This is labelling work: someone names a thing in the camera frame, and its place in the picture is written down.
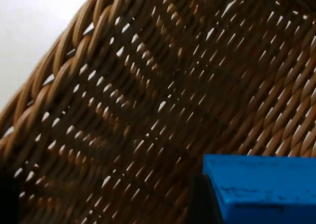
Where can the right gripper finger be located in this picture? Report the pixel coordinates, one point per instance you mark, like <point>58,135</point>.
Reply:
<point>201,199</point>

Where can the blue cube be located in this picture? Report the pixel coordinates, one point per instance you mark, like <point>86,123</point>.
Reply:
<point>259,184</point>

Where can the pale brown wicker basket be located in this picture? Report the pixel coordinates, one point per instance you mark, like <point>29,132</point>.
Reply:
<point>153,90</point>

